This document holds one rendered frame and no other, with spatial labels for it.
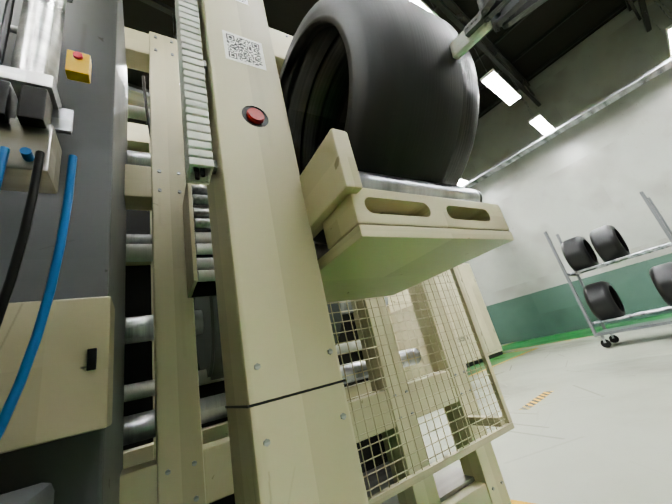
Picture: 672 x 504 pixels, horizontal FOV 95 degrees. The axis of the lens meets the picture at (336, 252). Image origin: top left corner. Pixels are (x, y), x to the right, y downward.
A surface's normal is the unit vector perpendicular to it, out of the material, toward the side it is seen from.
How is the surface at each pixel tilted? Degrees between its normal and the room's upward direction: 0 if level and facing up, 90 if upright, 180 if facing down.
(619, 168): 90
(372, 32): 96
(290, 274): 90
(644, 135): 90
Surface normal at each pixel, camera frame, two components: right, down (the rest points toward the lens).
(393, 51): -0.19, -0.07
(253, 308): 0.48, -0.40
